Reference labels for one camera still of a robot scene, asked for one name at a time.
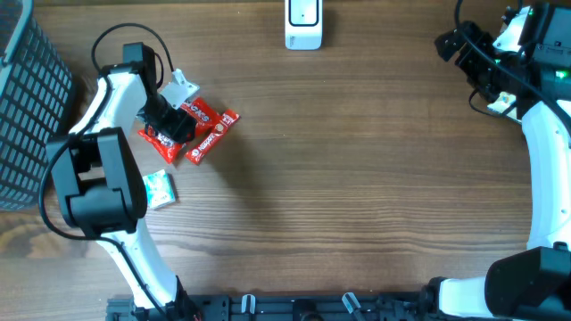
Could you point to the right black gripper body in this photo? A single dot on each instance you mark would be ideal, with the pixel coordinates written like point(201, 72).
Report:
point(488, 80)

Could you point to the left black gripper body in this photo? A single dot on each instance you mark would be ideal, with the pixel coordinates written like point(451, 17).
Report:
point(169, 120)

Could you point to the red candy bag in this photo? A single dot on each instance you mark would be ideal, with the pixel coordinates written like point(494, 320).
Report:
point(205, 116)

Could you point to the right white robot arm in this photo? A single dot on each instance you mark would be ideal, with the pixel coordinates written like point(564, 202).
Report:
point(524, 75)

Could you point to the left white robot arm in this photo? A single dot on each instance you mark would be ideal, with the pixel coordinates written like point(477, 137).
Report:
point(100, 189)

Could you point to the white barcode scanner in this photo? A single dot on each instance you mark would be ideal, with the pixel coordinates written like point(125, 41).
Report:
point(303, 24)

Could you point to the yellow snack bag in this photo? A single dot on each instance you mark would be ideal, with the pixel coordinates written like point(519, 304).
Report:
point(505, 106)

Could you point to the red coffee stick sachet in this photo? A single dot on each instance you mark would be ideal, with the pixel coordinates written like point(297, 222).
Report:
point(226, 121)

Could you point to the teal tissue pack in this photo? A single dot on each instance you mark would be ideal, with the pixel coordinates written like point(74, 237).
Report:
point(159, 189)

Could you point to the black wire mesh basket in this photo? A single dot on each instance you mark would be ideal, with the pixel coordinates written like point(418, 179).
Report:
point(37, 94)

